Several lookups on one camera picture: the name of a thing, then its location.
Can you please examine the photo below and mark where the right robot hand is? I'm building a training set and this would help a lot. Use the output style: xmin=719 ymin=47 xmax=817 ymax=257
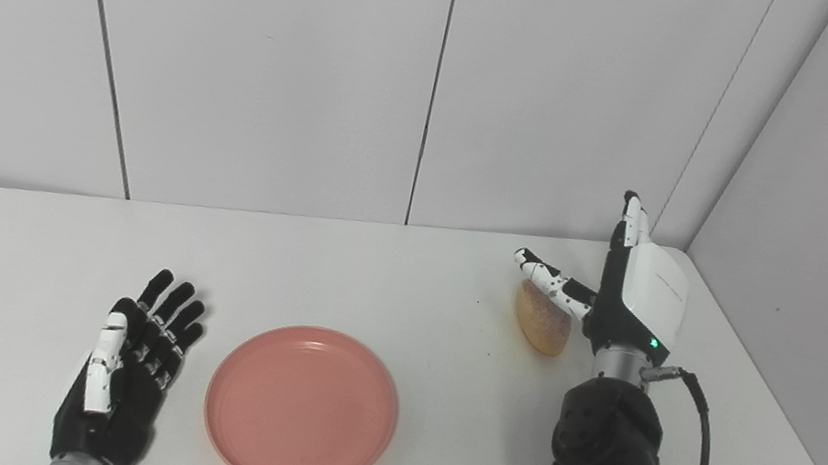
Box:
xmin=499 ymin=172 xmax=706 ymax=374

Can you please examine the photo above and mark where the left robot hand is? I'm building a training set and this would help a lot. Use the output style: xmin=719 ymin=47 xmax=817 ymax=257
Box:
xmin=45 ymin=254 xmax=215 ymax=465

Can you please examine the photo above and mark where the brown bread roll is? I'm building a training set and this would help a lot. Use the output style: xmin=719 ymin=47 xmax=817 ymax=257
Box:
xmin=506 ymin=279 xmax=580 ymax=360

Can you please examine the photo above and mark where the pink round plate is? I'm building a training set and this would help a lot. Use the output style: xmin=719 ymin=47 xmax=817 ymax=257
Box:
xmin=194 ymin=309 xmax=412 ymax=465

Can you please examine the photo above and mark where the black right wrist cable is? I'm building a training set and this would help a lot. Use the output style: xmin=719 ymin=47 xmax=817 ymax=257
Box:
xmin=625 ymin=360 xmax=727 ymax=465

